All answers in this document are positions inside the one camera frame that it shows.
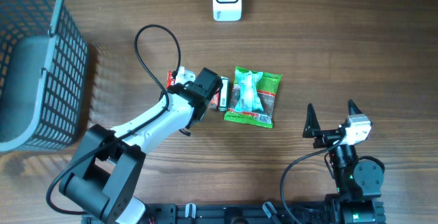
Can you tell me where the green white gum pack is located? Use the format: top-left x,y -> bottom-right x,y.
218,76 -> 229,112

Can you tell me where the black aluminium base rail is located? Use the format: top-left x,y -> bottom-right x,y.
81,201 -> 386,224

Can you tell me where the light teal tissue packet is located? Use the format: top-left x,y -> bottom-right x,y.
235,70 -> 263,112

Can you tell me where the black right camera cable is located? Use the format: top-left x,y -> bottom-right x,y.
279,135 -> 346,224

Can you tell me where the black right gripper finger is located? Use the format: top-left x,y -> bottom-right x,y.
348,99 -> 363,115
302,103 -> 322,138

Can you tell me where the black left camera cable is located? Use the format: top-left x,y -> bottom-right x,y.
45,24 -> 182,216

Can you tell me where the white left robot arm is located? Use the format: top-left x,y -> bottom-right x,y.
59,69 -> 222,223

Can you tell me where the green snack bag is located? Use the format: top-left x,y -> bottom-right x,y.
224,66 -> 282,128

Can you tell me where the grey plastic mesh basket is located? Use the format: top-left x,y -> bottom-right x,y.
1,0 -> 89,152

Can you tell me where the black camera cable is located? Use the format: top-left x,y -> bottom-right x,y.
279,135 -> 346,224
45,24 -> 182,216

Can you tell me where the red chocolate bar wrapper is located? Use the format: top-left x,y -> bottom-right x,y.
166,71 -> 175,88

